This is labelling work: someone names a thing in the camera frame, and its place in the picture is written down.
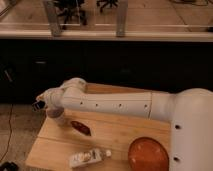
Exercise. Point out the orange round plate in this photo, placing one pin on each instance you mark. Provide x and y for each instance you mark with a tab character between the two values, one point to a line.
147	154

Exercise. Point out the dark brown oval object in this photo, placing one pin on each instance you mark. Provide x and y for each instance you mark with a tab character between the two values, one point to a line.
81	128

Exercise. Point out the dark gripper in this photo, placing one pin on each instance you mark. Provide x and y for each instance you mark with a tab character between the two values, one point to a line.
38	105

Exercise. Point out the white plastic bottle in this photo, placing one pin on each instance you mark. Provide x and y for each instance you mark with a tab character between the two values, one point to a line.
88	157

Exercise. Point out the left black office chair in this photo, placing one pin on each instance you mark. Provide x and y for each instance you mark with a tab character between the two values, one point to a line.
69	9

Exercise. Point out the beige ceramic cup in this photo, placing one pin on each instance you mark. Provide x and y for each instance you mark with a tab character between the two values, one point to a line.
57	115

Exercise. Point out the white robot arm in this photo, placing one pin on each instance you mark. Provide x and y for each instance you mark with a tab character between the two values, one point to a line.
190	113

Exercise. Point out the metal window post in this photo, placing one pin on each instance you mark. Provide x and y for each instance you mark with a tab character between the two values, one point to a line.
121	18
52	18

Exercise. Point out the left metal window post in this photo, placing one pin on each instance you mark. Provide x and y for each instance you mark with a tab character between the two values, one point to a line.
52	18

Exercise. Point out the black office chair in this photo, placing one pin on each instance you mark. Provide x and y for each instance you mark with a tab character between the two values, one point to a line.
106	2
69	9

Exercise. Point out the right black office chair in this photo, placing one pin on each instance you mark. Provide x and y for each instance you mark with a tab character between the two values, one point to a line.
106	2

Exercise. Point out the right metal window post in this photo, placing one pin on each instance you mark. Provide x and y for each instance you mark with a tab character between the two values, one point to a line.
121	18

